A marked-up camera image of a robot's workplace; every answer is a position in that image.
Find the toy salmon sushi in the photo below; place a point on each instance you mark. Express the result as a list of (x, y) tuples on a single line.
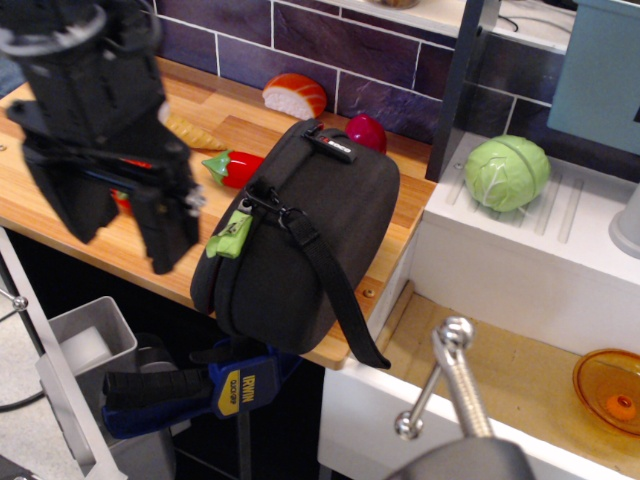
[(295, 95)]

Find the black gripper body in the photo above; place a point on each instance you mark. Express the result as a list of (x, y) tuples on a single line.
[(95, 123)]

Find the white toy sink unit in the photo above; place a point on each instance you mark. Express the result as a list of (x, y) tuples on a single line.
[(543, 286)]

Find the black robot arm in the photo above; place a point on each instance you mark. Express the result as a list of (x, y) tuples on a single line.
[(82, 18)]

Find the toy red chili pepper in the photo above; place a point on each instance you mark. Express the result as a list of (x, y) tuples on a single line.
[(232, 168)]

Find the black zipper bag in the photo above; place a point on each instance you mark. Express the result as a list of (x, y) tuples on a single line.
[(321, 205)]

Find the toy red tomato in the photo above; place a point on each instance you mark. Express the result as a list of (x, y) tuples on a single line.
[(122, 201)]

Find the green zipper pull tab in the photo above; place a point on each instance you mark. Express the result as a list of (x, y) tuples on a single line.
[(229, 241)]

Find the toy ice cream cone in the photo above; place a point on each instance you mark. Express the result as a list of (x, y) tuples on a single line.
[(192, 135)]

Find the toy dark red fruit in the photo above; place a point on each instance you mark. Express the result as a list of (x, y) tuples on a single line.
[(367, 131)]

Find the chrome toy faucet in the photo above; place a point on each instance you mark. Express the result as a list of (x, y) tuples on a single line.
[(450, 342)]

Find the grey cup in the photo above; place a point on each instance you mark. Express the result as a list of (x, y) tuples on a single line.
[(624, 229)]

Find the blue Irwin quick clamp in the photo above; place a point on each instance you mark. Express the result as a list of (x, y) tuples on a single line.
[(236, 376)]

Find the grey plastic bin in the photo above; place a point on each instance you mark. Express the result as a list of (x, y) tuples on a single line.
[(96, 340)]

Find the orange plastic bowl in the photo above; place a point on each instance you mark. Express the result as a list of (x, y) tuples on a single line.
[(607, 384)]

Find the teal cabinet box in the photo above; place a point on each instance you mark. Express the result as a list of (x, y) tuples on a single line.
[(597, 96)]

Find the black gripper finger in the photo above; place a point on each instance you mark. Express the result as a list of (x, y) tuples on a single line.
[(84, 205), (167, 228)]

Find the toy green cabbage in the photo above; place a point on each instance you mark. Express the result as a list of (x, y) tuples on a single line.
[(506, 172)]

